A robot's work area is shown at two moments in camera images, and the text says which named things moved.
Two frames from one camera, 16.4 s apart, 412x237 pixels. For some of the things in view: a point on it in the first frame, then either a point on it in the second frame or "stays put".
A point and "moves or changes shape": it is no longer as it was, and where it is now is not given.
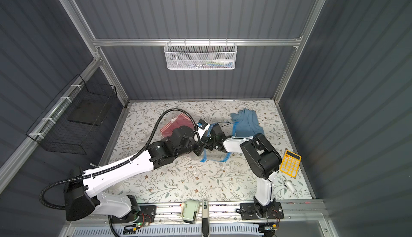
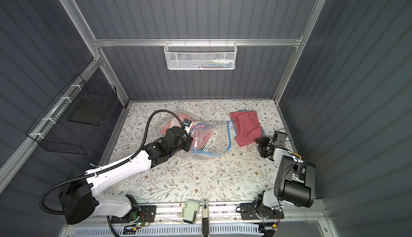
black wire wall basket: [69, 123] stays put
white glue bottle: [222, 60] stays put
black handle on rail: [205, 217] stays put
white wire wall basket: [200, 56] stays put
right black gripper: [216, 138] -> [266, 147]
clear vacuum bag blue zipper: [210, 140] moves or changes shape
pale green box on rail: [189, 208] stays put
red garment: [182, 120] moves or changes shape
